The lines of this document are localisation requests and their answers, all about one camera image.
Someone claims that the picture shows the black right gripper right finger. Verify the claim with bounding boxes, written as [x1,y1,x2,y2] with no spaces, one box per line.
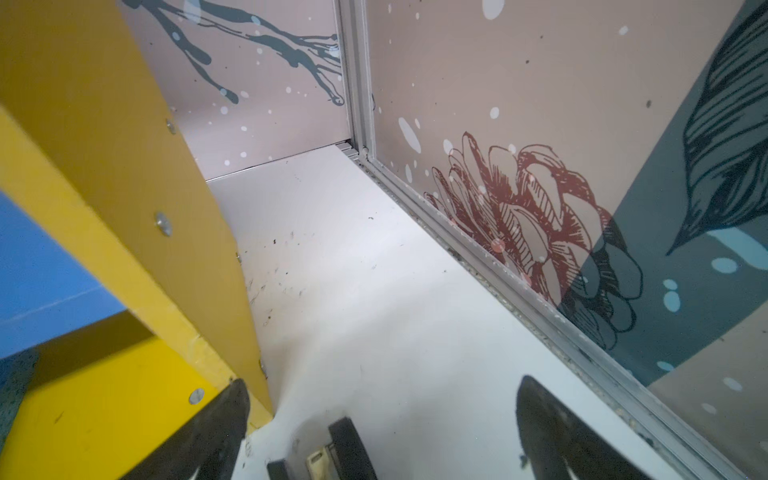
[516,375,648,479]

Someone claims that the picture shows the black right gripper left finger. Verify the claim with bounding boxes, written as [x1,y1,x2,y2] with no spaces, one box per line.
[123,379,250,479]

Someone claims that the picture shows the blue cellulose sponge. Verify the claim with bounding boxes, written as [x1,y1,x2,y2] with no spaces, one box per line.
[0,348,39,449]

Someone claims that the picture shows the yellow shelf pink blue boards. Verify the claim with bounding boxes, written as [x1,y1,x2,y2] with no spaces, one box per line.
[0,0,276,480]

